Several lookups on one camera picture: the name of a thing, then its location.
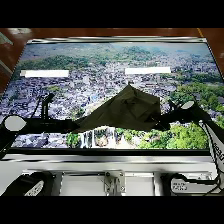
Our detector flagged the silver frame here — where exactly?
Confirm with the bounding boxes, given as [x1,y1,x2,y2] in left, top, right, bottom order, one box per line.
[0,148,224,197]

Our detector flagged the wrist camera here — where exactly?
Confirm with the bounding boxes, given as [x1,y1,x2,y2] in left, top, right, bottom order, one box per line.
[167,99,179,115]
[39,92,56,120]

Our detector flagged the dark green T-shirt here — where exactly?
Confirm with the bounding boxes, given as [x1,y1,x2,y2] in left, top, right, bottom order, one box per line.
[73,83,168,133]

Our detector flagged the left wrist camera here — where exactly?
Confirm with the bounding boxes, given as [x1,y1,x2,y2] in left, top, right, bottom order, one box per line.
[39,92,56,120]

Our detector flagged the black cable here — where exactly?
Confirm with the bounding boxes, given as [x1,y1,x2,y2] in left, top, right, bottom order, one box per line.
[169,120,224,197]

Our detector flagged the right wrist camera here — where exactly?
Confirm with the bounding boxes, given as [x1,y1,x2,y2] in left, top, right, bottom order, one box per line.
[167,99,179,115]

